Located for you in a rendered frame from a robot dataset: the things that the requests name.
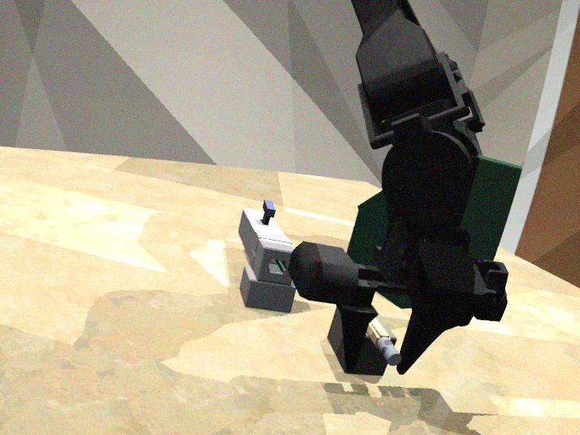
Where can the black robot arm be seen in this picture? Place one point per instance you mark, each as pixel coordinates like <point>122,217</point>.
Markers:
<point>428,173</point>

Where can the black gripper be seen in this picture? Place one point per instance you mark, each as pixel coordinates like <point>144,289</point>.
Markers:
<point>326,274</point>

